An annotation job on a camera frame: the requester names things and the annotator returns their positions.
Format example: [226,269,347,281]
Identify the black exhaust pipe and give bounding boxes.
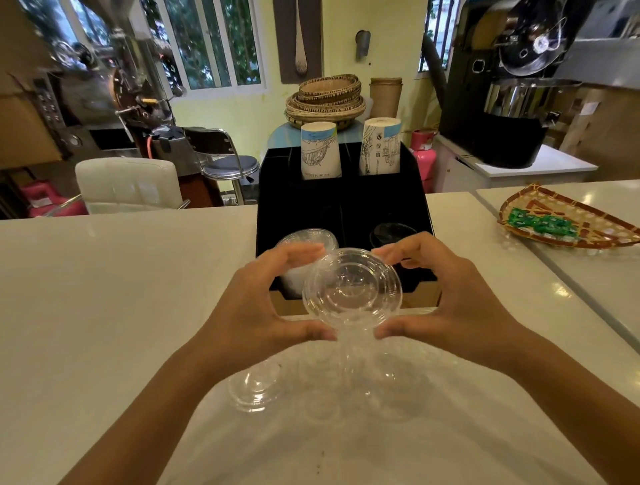
[421,34,448,110]

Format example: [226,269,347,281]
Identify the brown wall panel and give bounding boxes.
[272,0,324,85]

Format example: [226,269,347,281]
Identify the clear plastic bag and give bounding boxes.
[159,310,607,485]

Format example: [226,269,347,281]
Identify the person's right forearm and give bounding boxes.
[504,325,640,485]

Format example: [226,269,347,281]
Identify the woven bamboo tray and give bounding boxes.
[497,183,640,249]

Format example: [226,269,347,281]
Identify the black cup organizer box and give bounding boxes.
[255,142,441,301]

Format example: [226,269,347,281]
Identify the loose pile of clear lids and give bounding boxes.
[227,337,437,426]

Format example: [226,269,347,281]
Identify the pink gas cylinder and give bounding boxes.
[409,128,439,194]

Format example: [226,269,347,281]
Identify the white padded chair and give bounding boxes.
[74,157,191,215]

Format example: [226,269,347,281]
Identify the wide woven basket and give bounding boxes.
[285,93,367,132]

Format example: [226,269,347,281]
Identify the person's left hand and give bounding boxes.
[196,243,339,381]

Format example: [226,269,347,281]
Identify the white cabinet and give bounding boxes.
[433,135,599,194]

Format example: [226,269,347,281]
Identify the small barred window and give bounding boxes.
[418,0,461,74]

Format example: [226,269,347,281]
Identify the chrome bar stool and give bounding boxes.
[184,127,261,206]

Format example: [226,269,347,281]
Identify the brown paper cup stack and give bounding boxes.
[369,77,404,120]

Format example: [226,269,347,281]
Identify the large white framed window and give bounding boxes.
[19,0,267,99]

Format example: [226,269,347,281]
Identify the small woven basket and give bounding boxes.
[298,74,362,105]

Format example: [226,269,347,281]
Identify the black coffee roaster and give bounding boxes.
[439,0,585,170]

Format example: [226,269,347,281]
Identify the pile of green packets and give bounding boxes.
[507,207,579,242]

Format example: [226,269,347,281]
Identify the clear plastic dome lid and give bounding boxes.
[302,248,404,331]

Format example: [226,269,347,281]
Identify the person's right hand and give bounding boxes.
[372,232,527,373]

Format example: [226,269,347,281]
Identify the person's left forearm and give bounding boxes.
[59,345,237,485]

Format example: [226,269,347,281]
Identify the blue round table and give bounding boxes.
[266,119,367,152]

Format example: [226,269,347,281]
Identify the printed paper cup stack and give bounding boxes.
[359,117,402,177]
[300,121,343,181]

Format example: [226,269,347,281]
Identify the silver coffee roaster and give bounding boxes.
[29,0,190,168]

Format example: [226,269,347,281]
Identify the tall stack of clear lids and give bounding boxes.
[276,228,340,300]

